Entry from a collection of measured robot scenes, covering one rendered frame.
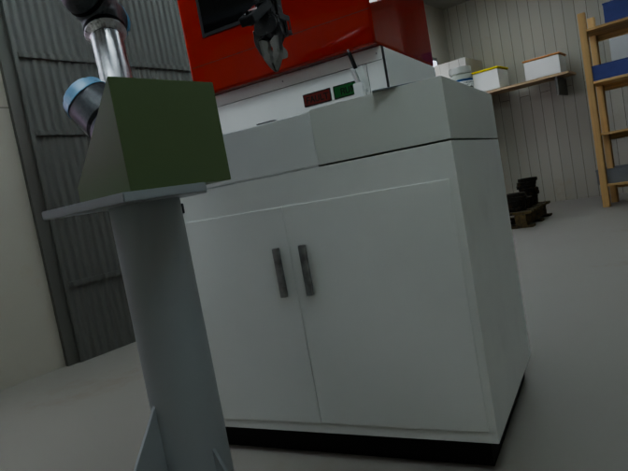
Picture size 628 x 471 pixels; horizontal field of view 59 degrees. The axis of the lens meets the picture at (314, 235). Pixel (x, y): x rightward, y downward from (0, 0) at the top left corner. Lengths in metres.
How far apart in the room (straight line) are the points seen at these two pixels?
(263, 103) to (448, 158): 1.12
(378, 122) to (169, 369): 0.75
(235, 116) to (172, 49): 2.08
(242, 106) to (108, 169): 1.19
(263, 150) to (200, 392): 0.65
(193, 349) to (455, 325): 0.62
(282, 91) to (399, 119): 0.94
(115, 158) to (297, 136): 0.50
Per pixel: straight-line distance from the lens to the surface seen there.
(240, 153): 1.57
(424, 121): 1.34
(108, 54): 1.67
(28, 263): 3.53
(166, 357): 1.29
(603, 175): 6.85
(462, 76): 1.87
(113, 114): 1.19
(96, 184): 1.27
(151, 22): 4.34
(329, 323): 1.51
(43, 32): 3.84
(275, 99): 2.25
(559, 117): 8.39
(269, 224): 1.54
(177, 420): 1.33
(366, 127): 1.39
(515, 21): 8.66
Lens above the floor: 0.76
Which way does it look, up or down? 5 degrees down
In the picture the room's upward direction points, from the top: 10 degrees counter-clockwise
